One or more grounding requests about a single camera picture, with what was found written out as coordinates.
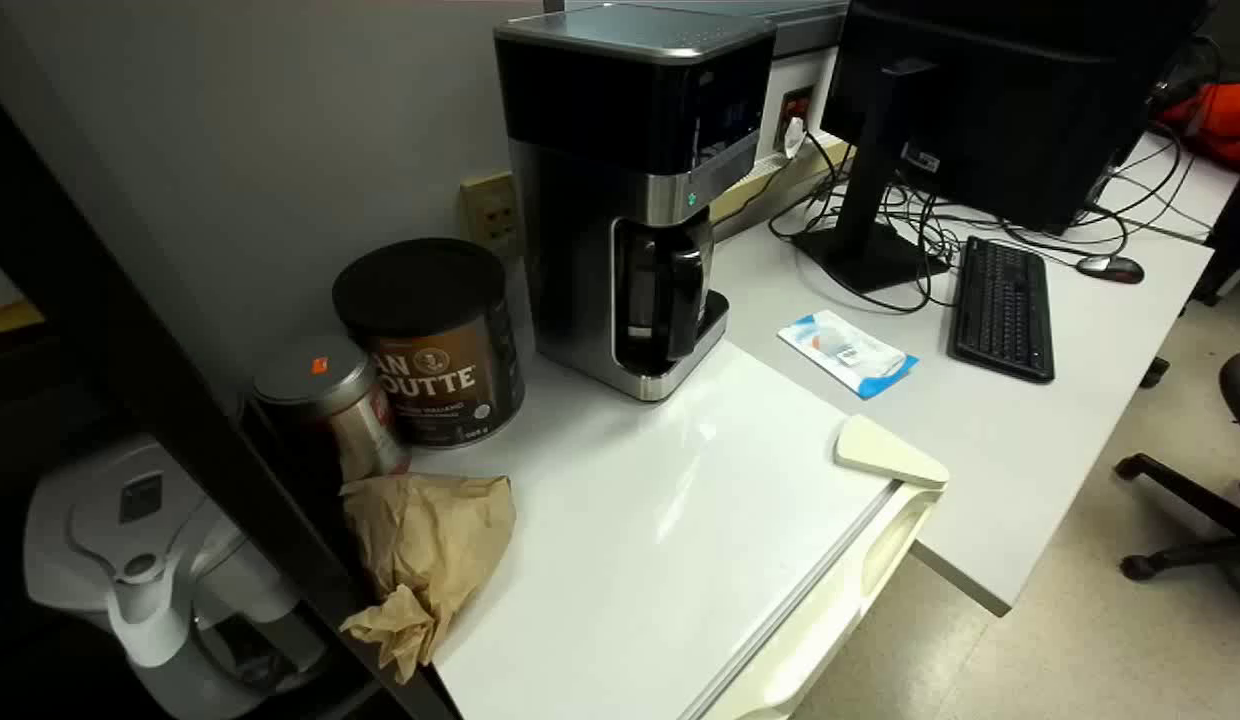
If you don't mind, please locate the brown coffee can black lid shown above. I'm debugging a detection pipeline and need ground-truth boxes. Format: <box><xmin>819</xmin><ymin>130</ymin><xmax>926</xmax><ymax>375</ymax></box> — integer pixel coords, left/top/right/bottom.
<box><xmin>330</xmin><ymin>237</ymin><xmax>528</xmax><ymax>452</ymax></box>

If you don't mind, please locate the white wall power box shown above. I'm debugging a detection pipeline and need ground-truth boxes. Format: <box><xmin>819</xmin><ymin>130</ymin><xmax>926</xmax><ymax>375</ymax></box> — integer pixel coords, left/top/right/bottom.
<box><xmin>758</xmin><ymin>47</ymin><xmax>857</xmax><ymax>169</ymax></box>

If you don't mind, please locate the black computer mouse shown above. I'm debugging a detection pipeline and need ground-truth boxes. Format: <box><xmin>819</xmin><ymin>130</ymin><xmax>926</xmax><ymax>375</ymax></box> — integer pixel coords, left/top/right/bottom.
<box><xmin>1074</xmin><ymin>252</ymin><xmax>1149</xmax><ymax>289</ymax></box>

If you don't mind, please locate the black mouse cable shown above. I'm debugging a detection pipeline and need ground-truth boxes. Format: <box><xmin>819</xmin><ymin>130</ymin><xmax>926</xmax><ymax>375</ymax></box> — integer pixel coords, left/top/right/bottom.
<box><xmin>997</xmin><ymin>130</ymin><xmax>1217</xmax><ymax>265</ymax></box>

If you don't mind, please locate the beige power strip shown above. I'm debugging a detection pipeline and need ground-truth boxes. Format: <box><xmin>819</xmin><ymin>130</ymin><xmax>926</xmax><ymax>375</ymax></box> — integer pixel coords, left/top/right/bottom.
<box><xmin>709</xmin><ymin>138</ymin><xmax>853</xmax><ymax>231</ymax></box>

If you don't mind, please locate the blue white wipes packet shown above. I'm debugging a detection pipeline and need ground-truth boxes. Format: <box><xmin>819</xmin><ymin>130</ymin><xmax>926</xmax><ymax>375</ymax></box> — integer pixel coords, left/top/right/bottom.
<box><xmin>775</xmin><ymin>308</ymin><xmax>926</xmax><ymax>405</ymax></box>

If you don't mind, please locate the orange bag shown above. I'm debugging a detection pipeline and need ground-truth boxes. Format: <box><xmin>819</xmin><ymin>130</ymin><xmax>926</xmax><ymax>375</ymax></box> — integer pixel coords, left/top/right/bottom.
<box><xmin>1158</xmin><ymin>77</ymin><xmax>1240</xmax><ymax>175</ymax></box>

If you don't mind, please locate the glass coffee carafe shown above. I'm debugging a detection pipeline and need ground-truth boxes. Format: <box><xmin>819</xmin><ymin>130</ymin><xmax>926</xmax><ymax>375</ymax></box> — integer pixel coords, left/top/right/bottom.
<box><xmin>613</xmin><ymin>211</ymin><xmax>718</xmax><ymax>380</ymax></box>

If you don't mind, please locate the black computer monitor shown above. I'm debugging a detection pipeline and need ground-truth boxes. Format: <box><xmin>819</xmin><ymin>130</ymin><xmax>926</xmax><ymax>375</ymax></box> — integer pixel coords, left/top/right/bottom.
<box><xmin>819</xmin><ymin>0</ymin><xmax>1212</xmax><ymax>239</ymax></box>

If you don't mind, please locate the black shelf frame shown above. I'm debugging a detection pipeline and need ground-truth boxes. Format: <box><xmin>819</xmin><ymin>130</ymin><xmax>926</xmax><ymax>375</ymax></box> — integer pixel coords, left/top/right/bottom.
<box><xmin>0</xmin><ymin>77</ymin><xmax>464</xmax><ymax>720</ymax></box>

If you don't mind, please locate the beige wall outlet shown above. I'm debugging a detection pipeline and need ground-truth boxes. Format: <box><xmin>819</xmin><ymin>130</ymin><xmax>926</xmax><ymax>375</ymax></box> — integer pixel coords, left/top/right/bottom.
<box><xmin>455</xmin><ymin>169</ymin><xmax>528</xmax><ymax>262</ymax></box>

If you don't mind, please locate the small spice bottle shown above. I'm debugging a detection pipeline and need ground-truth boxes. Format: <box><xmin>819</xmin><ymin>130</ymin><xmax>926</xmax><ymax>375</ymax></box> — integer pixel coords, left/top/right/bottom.
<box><xmin>248</xmin><ymin>331</ymin><xmax>413</xmax><ymax>489</ymax></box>

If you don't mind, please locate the beige fridge hinge cover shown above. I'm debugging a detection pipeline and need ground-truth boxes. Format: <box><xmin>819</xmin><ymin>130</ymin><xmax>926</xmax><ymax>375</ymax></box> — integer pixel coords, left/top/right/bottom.
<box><xmin>832</xmin><ymin>413</ymin><xmax>952</xmax><ymax>489</ymax></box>

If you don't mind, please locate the black monitor stand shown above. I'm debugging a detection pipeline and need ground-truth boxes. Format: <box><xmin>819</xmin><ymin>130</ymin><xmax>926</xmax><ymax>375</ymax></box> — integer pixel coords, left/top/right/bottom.
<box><xmin>790</xmin><ymin>52</ymin><xmax>958</xmax><ymax>299</ymax></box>

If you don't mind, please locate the black silver coffee machine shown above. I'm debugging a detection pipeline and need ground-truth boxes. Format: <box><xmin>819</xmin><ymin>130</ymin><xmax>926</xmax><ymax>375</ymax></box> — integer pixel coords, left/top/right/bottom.
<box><xmin>493</xmin><ymin>5</ymin><xmax>782</xmax><ymax>408</ymax></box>

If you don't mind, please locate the crumpled brown paper bag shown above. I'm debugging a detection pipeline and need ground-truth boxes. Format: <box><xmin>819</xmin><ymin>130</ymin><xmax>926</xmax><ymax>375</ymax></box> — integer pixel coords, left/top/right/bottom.
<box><xmin>338</xmin><ymin>470</ymin><xmax>521</xmax><ymax>688</ymax></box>

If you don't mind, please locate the white water filter pitcher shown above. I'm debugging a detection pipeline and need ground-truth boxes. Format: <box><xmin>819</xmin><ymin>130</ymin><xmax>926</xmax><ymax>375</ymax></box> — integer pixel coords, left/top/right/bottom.
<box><xmin>19</xmin><ymin>433</ymin><xmax>332</xmax><ymax>720</ymax></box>

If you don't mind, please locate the black computer keyboard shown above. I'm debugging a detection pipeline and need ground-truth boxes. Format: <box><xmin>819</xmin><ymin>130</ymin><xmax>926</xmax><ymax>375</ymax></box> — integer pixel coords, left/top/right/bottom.
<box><xmin>950</xmin><ymin>237</ymin><xmax>1062</xmax><ymax>387</ymax></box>

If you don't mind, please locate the black office chair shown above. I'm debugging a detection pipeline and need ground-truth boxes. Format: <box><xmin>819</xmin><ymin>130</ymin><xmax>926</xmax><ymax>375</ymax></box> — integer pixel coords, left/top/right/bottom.
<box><xmin>1113</xmin><ymin>348</ymin><xmax>1240</xmax><ymax>583</ymax></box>

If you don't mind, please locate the black monitor cable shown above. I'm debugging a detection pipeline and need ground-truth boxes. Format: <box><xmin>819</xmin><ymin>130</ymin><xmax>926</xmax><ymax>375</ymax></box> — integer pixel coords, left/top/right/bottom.
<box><xmin>765</xmin><ymin>123</ymin><xmax>974</xmax><ymax>321</ymax></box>

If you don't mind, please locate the white mini fridge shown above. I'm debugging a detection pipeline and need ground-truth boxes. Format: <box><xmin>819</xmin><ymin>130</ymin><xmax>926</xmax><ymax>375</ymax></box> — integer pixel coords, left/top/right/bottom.
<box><xmin>418</xmin><ymin>336</ymin><xmax>950</xmax><ymax>720</ymax></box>

